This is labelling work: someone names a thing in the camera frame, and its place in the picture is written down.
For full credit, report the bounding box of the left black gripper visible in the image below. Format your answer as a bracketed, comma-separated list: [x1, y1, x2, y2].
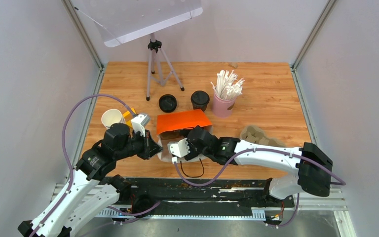
[115, 127, 164, 159]

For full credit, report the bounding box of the orange paper bag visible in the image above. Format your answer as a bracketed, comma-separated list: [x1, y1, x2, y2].
[156, 109, 213, 178]

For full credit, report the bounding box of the black paper coffee cup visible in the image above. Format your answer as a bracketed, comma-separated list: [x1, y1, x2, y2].
[192, 102, 209, 112]

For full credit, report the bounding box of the black cup lid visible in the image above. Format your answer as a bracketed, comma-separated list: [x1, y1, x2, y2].
[190, 90, 210, 106]

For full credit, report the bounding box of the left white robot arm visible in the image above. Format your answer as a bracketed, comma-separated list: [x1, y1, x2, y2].
[18, 123, 163, 237]

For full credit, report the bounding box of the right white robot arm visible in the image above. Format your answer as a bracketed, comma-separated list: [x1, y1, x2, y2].
[168, 126, 333, 206]

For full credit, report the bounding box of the pink straw holder cup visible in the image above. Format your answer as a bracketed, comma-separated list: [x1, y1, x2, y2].
[212, 93, 236, 118]

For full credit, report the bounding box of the yellow triangular plastic stand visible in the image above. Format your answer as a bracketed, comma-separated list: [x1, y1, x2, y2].
[122, 110, 133, 129]

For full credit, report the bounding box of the stack of black lids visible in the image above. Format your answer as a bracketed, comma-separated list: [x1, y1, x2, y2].
[158, 94, 177, 113]

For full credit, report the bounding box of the stack of paper cups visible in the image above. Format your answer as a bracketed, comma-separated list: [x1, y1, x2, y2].
[101, 109, 125, 129]

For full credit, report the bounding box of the cardboard cup carrier tray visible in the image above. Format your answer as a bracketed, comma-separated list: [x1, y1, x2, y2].
[239, 125, 286, 147]

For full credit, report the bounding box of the bundle of wrapped straws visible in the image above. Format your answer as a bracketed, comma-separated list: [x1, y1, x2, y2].
[210, 70, 245, 100]

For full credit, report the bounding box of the grey tripod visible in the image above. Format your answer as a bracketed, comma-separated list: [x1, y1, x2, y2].
[146, 33, 185, 101]

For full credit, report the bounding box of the white reflector board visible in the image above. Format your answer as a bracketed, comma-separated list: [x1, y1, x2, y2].
[74, 0, 203, 48]

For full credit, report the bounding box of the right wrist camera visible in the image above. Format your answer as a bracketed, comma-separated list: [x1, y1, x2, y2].
[167, 138, 190, 163]

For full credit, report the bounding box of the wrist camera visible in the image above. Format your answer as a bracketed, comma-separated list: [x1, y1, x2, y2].
[167, 138, 190, 163]
[131, 113, 151, 137]

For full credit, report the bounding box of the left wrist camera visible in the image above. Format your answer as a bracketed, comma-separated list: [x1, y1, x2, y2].
[131, 113, 151, 137]

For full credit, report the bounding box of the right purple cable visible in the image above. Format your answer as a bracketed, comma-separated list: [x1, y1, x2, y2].
[173, 148, 346, 229]

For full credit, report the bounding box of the purple cable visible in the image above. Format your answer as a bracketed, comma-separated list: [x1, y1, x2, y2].
[29, 94, 161, 237]
[173, 148, 346, 229]

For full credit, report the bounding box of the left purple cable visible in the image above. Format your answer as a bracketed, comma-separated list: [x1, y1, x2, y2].
[29, 94, 161, 237]

